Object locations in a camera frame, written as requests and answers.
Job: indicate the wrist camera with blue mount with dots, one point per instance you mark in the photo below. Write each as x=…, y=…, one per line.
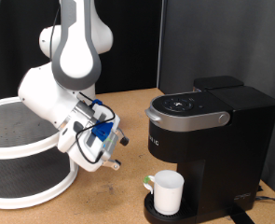
x=101, y=129

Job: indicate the grey partition panel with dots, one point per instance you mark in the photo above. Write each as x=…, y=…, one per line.
x=236, y=37

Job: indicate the white two-tier turntable shelf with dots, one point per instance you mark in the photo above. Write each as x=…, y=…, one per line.
x=12, y=133

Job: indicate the black Keurig coffee machine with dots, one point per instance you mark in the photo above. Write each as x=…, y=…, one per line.
x=236, y=140

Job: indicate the black curtain backdrop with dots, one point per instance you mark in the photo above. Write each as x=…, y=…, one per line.
x=134, y=46

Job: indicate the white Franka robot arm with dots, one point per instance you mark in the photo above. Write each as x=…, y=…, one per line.
x=68, y=68

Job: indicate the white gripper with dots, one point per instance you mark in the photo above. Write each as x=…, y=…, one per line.
x=93, y=149

